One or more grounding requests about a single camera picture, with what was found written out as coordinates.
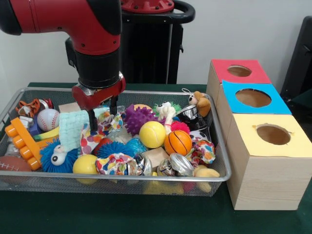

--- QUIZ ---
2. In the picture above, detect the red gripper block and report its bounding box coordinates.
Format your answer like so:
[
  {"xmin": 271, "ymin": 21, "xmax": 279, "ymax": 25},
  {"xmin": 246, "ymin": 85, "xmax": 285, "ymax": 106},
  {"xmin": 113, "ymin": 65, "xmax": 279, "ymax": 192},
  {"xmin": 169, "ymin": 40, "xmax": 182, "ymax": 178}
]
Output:
[{"xmin": 72, "ymin": 74, "xmax": 126, "ymax": 133}]

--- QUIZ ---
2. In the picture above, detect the colourful polka dot cloth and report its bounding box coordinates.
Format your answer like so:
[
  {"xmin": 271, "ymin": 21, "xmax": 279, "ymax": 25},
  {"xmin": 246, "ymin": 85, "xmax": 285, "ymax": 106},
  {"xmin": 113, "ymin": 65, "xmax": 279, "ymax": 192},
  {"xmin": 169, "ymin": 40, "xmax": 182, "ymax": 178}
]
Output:
[{"xmin": 79, "ymin": 111, "xmax": 123, "ymax": 156}]

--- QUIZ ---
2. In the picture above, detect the mint green knitted cloth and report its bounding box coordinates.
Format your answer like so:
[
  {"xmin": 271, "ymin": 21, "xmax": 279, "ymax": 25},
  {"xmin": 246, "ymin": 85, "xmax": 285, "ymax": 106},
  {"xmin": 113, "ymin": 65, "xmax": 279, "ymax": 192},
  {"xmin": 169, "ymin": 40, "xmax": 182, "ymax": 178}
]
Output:
[{"xmin": 58, "ymin": 108, "xmax": 105, "ymax": 151}]

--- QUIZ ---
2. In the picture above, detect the clear mesh bin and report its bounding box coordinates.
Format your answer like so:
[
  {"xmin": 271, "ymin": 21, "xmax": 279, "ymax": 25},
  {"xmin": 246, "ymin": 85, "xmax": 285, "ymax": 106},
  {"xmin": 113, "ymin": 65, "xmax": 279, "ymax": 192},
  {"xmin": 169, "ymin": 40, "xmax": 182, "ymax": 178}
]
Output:
[{"xmin": 0, "ymin": 87, "xmax": 232, "ymax": 197}]

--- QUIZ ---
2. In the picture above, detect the wooden box with three holes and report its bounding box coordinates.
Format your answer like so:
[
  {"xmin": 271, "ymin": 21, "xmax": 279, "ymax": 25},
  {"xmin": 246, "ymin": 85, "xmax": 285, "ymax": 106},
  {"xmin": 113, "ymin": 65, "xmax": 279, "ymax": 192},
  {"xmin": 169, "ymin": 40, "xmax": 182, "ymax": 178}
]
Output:
[{"xmin": 206, "ymin": 59, "xmax": 312, "ymax": 211}]

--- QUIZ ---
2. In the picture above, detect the purple spiky ball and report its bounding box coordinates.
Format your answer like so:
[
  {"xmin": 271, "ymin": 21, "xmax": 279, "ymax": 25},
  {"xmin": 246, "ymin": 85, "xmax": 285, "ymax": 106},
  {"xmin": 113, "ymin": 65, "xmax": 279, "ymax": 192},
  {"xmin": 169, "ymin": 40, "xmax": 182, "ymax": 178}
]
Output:
[{"xmin": 123, "ymin": 104, "xmax": 161, "ymax": 136}]

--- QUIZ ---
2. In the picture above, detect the plain yellow ball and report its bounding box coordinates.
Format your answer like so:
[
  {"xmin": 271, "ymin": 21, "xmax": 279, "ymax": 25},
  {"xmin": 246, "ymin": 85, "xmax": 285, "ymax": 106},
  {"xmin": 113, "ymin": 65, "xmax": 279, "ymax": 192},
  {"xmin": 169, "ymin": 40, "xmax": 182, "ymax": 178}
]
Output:
[{"xmin": 73, "ymin": 154, "xmax": 99, "ymax": 176}]

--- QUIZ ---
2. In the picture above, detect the yellow tennis ball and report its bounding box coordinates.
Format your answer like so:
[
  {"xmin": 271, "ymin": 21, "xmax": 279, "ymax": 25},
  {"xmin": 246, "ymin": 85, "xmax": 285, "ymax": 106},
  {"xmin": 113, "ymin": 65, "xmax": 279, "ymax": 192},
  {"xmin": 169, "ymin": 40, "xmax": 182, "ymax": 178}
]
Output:
[{"xmin": 139, "ymin": 120, "xmax": 167, "ymax": 149}]

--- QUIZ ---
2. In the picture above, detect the white baseball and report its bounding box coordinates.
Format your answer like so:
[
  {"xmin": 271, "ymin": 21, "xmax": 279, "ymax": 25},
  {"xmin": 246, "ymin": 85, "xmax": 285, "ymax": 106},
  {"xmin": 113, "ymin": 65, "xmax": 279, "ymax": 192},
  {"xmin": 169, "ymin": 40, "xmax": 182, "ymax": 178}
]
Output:
[{"xmin": 37, "ymin": 108, "xmax": 60, "ymax": 132}]

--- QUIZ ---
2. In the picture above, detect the blue fuzzy toy with eyes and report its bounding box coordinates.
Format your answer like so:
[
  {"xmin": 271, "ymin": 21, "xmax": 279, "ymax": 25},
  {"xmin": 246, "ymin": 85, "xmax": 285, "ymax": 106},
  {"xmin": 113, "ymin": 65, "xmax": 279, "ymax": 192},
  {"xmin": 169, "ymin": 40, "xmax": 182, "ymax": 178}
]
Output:
[{"xmin": 39, "ymin": 139, "xmax": 79, "ymax": 174}]

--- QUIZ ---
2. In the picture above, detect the small orange basketball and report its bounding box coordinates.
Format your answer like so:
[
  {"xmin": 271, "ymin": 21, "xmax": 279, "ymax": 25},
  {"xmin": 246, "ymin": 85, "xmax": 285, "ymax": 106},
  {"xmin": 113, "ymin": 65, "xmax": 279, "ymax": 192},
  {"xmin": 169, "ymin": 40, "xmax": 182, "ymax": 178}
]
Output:
[{"xmin": 164, "ymin": 129, "xmax": 193, "ymax": 156}]

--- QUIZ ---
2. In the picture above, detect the orange plastic building block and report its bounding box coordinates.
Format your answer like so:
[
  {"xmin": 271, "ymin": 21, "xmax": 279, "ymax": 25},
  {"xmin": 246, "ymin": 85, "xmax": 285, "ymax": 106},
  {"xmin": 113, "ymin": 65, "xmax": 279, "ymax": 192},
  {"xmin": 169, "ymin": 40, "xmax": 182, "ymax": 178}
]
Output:
[{"xmin": 5, "ymin": 117, "xmax": 44, "ymax": 171}]

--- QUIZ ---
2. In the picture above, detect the dark green table cloth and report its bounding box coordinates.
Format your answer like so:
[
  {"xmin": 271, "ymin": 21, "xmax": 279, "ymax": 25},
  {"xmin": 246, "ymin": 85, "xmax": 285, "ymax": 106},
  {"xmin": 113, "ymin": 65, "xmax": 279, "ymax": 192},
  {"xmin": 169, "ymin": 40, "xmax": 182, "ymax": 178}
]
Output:
[{"xmin": 0, "ymin": 82, "xmax": 312, "ymax": 234}]

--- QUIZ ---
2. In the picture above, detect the small brown football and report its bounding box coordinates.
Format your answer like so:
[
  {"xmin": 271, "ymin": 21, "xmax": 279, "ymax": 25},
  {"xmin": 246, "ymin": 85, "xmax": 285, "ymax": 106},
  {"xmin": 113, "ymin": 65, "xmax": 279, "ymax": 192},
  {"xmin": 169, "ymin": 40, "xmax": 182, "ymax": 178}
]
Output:
[{"xmin": 0, "ymin": 156, "xmax": 32, "ymax": 183}]

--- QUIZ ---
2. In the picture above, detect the black office chair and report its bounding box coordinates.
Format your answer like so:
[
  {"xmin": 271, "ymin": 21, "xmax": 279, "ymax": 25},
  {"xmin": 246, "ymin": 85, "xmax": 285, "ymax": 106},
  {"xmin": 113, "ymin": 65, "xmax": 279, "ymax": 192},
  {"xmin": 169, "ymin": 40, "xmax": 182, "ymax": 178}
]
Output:
[{"xmin": 280, "ymin": 16, "xmax": 312, "ymax": 110}]

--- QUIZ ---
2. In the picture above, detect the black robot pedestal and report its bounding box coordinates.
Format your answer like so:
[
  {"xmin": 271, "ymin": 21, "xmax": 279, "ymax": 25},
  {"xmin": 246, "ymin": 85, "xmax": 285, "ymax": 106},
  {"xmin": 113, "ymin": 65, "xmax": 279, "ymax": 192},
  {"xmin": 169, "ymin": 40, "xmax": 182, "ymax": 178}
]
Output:
[{"xmin": 120, "ymin": 0, "xmax": 195, "ymax": 84}]

